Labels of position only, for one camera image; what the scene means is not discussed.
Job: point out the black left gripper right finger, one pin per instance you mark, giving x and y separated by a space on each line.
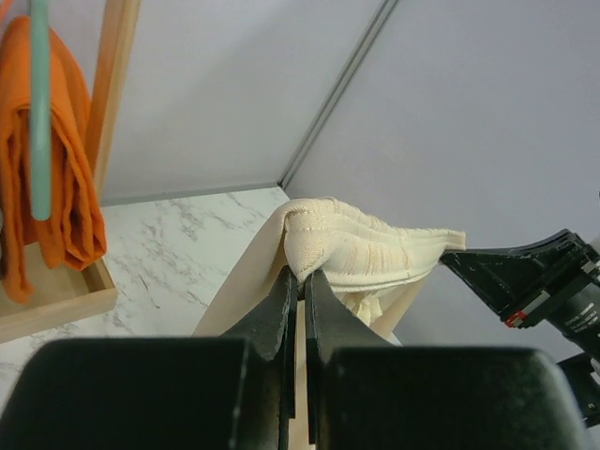
366 393

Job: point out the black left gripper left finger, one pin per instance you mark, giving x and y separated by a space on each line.
154 389

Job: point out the beige trousers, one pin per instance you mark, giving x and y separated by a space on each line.
375 271

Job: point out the teal plastic hanger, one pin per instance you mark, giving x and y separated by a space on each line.
40 112

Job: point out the wooden clothes rack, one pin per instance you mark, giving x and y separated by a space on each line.
62 295

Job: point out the orange cloth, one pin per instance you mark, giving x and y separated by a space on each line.
74 234

